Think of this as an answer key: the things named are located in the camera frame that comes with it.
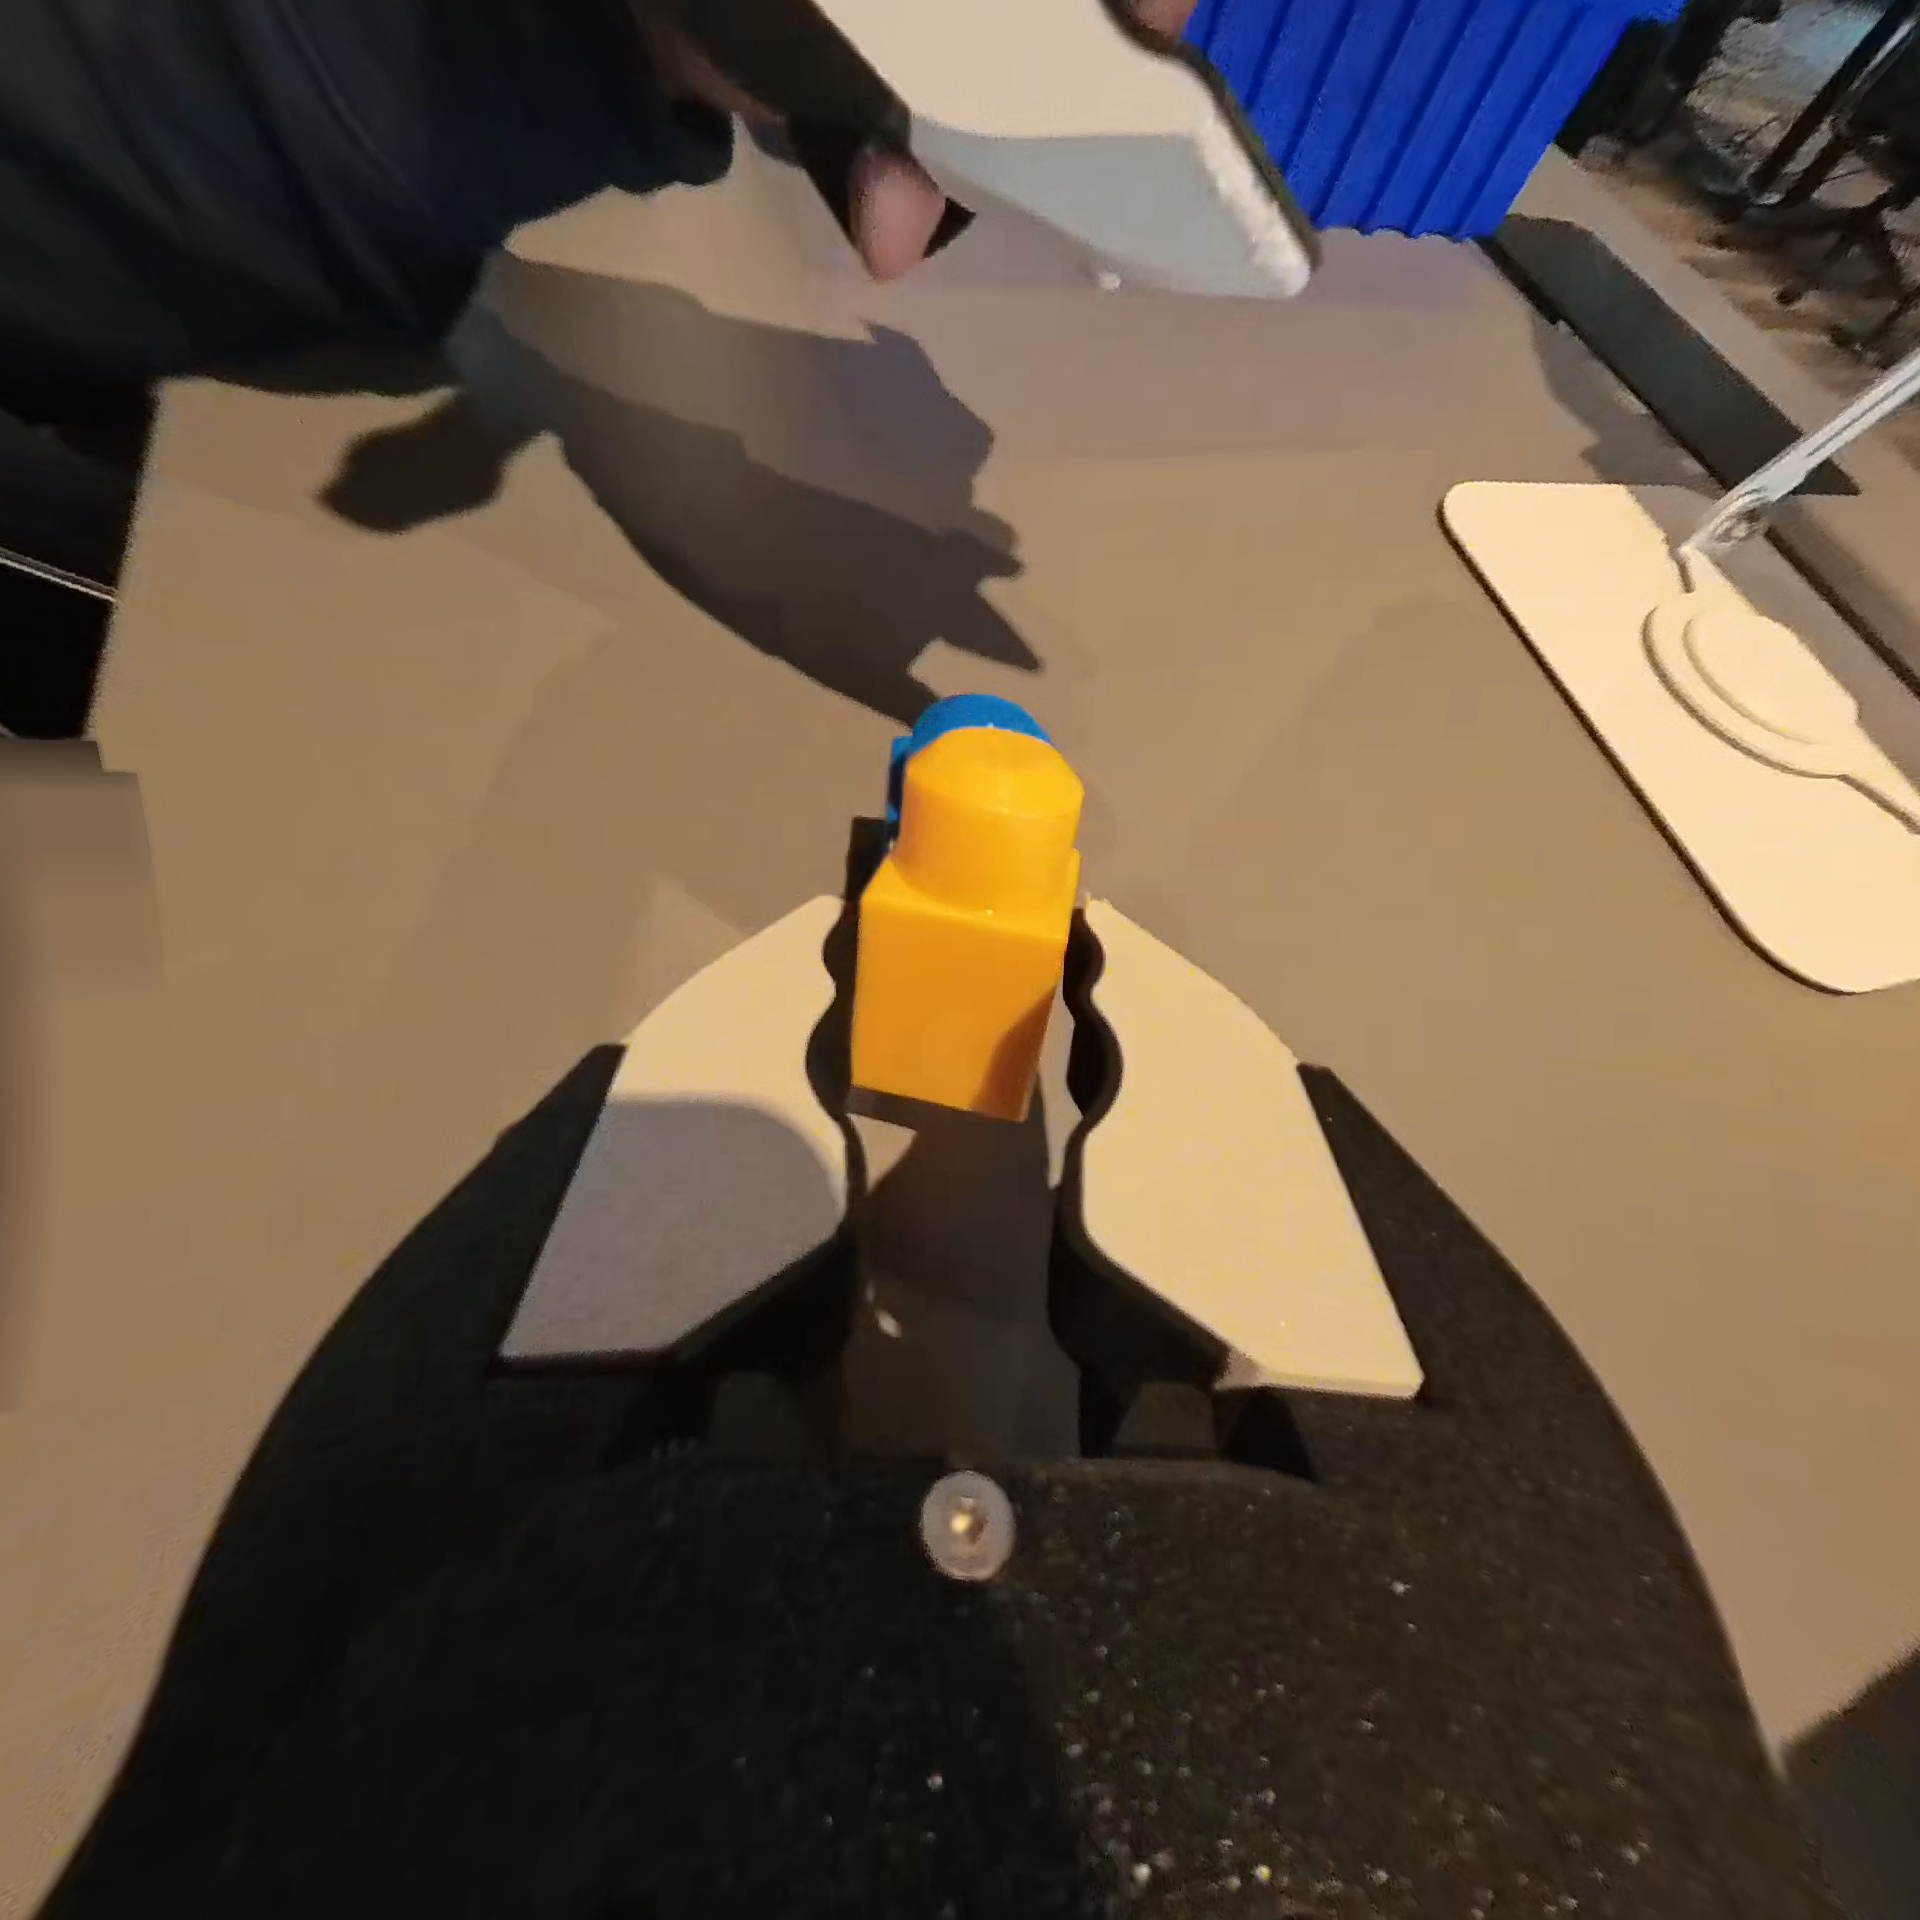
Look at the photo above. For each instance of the person's left hand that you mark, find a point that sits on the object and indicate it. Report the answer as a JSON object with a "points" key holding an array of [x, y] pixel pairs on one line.
{"points": [[892, 225]]}

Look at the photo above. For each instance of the blue one-stud building block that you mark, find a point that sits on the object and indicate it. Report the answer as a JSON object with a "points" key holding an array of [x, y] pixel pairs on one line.
{"points": [[973, 714]]}

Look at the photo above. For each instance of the white sign stand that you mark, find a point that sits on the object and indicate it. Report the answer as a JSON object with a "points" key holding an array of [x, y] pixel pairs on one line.
{"points": [[1681, 720]]}

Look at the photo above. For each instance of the person's dark jacket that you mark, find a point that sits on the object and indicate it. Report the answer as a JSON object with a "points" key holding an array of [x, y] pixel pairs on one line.
{"points": [[43, 600]]}

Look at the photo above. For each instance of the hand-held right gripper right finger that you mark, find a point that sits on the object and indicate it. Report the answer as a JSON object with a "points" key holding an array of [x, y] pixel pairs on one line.
{"points": [[1229, 1201]]}

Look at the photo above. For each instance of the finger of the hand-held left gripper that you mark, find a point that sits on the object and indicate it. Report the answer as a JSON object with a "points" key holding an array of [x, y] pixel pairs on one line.
{"points": [[1080, 119]]}

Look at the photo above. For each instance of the yellow one-stud building block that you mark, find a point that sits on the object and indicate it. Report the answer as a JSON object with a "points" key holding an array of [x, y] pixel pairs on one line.
{"points": [[960, 961]]}

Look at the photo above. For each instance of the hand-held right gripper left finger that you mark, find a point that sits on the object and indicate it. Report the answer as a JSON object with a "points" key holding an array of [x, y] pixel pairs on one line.
{"points": [[691, 1201]]}

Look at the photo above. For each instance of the large blue plastic bin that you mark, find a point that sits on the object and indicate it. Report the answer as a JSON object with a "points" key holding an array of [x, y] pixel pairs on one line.
{"points": [[1411, 106]]}

